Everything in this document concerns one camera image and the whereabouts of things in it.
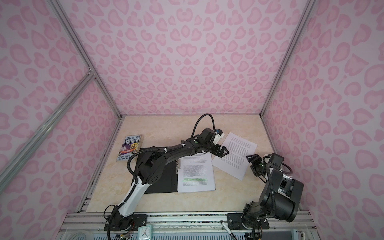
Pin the aluminium diagonal frame bar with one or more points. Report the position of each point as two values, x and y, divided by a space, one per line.
20 159

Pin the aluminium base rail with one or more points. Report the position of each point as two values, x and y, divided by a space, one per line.
187 226

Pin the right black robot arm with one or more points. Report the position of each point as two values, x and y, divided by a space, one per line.
281 195

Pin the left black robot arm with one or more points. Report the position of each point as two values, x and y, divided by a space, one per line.
147 167

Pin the small white desk clock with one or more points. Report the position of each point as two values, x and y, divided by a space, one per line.
145 232

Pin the white printed sheet back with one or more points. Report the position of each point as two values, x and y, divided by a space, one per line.
235 163

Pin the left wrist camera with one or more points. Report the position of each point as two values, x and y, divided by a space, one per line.
212 136

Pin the black pen on rail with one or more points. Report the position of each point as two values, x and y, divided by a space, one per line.
226 227

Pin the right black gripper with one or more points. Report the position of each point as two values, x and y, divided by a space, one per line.
255 161

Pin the black file folder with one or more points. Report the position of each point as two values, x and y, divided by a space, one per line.
168 182

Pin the colourful paperback book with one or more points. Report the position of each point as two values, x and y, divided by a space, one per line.
130 146

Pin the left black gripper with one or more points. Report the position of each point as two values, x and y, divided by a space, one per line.
221 153

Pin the white sheet green header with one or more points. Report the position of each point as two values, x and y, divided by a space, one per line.
196 174

